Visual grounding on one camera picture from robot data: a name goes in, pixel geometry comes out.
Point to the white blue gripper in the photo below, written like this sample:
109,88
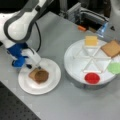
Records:
23,55

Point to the toasted bread slice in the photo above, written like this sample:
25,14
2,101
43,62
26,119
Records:
34,75
111,49

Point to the brown round meat patty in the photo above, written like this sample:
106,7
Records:
43,76

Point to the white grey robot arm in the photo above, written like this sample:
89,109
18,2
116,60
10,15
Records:
16,20

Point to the white paper plate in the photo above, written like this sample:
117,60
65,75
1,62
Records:
32,87

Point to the white divided round tray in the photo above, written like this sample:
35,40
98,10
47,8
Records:
80,59

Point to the yellow cheese slice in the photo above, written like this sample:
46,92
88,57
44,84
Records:
91,40

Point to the red tomato slice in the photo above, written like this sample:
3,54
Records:
92,78

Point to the green lettuce piece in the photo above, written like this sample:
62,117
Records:
114,68

